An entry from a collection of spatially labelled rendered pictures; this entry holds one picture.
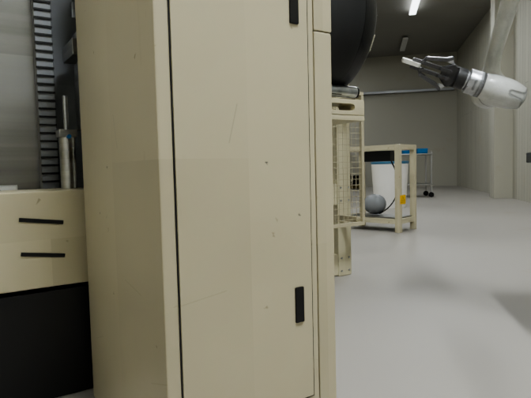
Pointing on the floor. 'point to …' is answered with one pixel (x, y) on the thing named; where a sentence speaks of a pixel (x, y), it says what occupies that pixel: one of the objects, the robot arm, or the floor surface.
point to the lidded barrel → (387, 189)
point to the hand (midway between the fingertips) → (411, 61)
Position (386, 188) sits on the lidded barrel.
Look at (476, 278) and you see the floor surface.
